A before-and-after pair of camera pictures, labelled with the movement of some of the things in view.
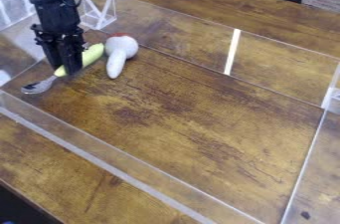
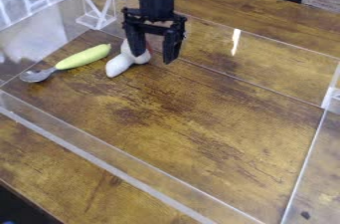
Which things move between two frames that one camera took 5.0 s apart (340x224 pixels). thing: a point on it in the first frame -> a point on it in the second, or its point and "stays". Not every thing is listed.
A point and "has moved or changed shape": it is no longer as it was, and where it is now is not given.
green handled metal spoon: [42, 85] has moved or changed shape
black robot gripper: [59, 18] -> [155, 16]
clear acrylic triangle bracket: [92, 18] stays
